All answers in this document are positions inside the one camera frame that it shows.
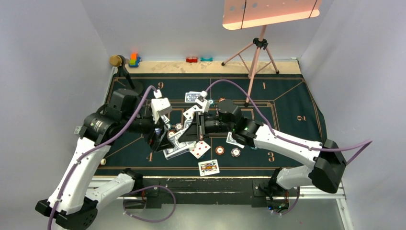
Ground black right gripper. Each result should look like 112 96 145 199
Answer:
179 111 234 142

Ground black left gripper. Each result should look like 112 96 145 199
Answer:
121 109 174 150

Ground white blue chips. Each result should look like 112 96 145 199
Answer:
175 123 183 130

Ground face-up diamonds card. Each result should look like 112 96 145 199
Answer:
190 140 211 159

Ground blue playing card deck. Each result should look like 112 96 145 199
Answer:
163 138 197 160

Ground face-up spades card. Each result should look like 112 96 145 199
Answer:
183 105 201 120

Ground orange poker chip stack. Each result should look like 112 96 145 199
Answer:
215 146 225 155

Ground face-up king card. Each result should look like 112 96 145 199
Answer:
198 160 220 176

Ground face-down cards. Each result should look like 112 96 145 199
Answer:
184 92 201 103

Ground face-down card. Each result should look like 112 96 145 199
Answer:
226 132 245 149

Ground pink white poker chip stack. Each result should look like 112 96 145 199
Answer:
231 148 241 157

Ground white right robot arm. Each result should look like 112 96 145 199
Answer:
179 99 347 196

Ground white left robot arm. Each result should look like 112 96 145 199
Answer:
35 86 171 230

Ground green poker table mat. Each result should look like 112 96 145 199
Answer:
96 73 327 177

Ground black microphone stand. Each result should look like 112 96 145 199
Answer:
113 65 144 95

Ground red toy block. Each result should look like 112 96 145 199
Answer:
185 56 199 63

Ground teal toy block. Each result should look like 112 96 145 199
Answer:
200 57 213 62

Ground grey toy brick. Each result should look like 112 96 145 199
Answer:
74 126 82 135

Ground colourful toy block stack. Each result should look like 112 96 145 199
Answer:
128 53 141 68

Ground pink tripod stand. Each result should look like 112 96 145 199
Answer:
221 25 280 107

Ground pink perforated board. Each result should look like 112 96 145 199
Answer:
222 0 322 30

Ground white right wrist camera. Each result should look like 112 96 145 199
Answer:
195 91 210 113

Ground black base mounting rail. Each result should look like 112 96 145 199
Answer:
121 176 300 208

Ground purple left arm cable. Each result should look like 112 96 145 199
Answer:
46 85 177 230

